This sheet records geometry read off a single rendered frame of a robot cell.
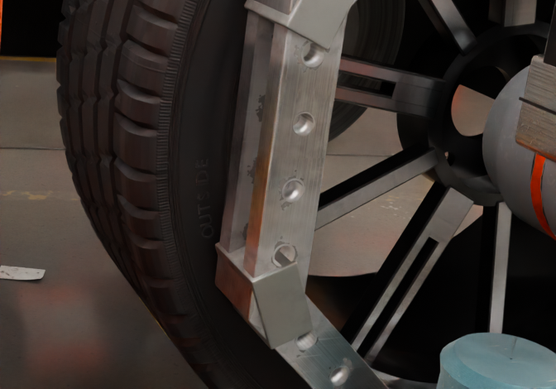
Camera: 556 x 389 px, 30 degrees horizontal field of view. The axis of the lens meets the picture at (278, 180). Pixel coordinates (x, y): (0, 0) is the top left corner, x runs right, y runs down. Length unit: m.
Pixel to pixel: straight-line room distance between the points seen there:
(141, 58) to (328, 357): 0.24
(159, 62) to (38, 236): 2.10
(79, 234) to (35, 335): 0.59
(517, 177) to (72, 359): 1.53
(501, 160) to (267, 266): 0.20
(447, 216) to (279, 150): 0.26
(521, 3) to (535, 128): 0.31
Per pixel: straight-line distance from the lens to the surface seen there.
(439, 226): 0.87
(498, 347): 0.71
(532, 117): 0.55
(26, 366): 2.15
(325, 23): 0.63
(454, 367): 0.68
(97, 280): 2.53
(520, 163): 0.76
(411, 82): 0.81
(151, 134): 0.70
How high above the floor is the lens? 1.03
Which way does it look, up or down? 18 degrees down
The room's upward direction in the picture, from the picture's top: 8 degrees clockwise
